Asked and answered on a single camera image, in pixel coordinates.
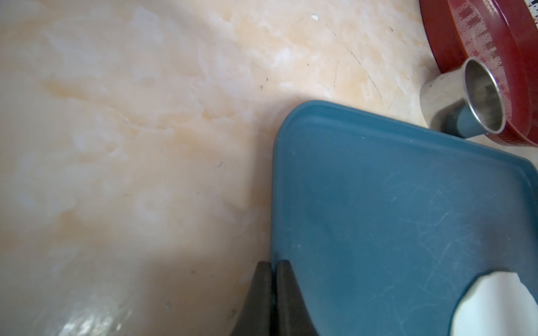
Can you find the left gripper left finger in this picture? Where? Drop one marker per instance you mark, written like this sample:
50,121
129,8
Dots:
257,312

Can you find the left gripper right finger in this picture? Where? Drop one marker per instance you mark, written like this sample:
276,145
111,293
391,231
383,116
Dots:
291,311

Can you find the teal plastic tray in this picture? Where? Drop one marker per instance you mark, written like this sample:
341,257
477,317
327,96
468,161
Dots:
387,224

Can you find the white dough piece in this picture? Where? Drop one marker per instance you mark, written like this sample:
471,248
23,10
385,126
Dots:
498,303

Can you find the round red tray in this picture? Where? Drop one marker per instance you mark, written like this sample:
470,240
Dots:
501,34

